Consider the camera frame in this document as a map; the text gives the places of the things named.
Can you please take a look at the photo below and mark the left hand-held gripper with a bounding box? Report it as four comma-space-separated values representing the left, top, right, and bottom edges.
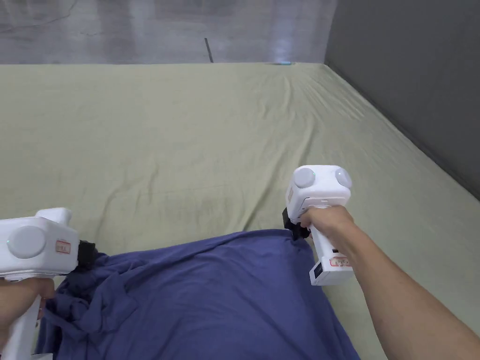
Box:
0, 208, 97, 360

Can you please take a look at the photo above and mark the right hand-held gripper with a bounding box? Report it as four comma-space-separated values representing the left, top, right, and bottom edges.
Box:
282, 165, 355, 288

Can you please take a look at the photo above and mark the dark blue shirt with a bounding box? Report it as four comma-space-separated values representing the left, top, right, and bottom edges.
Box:
36, 229, 361, 360

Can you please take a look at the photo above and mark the bed with pale green sheet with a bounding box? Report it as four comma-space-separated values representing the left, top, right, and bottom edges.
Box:
0, 61, 480, 360

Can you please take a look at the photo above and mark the person's right hand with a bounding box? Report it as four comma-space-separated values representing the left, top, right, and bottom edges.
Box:
298, 205, 356, 245

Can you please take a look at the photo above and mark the person's left hand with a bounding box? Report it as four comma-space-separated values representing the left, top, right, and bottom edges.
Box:
0, 277, 58, 340

